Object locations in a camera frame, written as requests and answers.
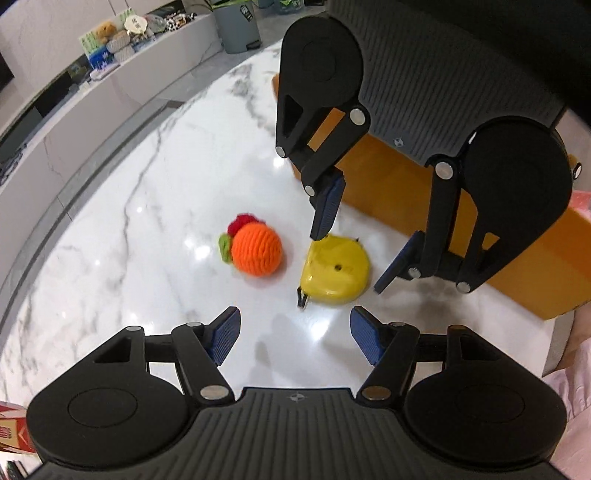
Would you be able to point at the orange crochet ball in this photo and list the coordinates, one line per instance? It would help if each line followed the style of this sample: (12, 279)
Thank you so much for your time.
(256, 249)

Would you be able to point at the white stone ledge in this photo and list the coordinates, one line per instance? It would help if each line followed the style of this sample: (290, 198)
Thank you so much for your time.
(152, 60)

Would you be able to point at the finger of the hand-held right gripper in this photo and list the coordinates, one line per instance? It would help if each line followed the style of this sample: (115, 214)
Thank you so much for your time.
(400, 263)
(328, 207)

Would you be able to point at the grey pedal bin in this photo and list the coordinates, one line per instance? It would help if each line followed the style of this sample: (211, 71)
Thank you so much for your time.
(238, 27)

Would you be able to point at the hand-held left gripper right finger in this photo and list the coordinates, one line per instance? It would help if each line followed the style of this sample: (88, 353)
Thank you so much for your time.
(367, 337)

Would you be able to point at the orange and white storage box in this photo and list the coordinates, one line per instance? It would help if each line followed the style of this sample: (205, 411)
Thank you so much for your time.
(397, 194)

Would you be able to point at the white labelled bag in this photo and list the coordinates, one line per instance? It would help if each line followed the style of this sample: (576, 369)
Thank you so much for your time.
(136, 25)

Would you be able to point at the red printed carton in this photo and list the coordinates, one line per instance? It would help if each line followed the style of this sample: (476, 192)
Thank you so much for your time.
(14, 429)

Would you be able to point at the blue patterned packet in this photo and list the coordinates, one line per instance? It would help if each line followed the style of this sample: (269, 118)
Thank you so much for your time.
(102, 59)

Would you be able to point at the brown teddy bear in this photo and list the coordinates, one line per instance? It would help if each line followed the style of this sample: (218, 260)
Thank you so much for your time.
(106, 31)

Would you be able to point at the grey woven pouch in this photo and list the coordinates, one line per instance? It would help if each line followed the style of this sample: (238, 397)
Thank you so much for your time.
(119, 46)

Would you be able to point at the yellow tape measure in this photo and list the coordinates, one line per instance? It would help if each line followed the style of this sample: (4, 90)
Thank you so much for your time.
(332, 272)

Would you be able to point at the black white patterned item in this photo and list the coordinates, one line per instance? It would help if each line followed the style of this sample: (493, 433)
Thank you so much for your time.
(173, 23)

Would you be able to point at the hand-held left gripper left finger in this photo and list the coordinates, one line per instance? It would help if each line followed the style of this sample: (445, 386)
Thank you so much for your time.
(226, 337)

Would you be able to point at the person's pink clothing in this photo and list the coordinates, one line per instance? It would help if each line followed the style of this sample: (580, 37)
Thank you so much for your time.
(575, 406)

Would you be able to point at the green packet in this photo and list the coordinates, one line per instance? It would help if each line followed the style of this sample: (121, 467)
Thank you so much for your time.
(90, 44)

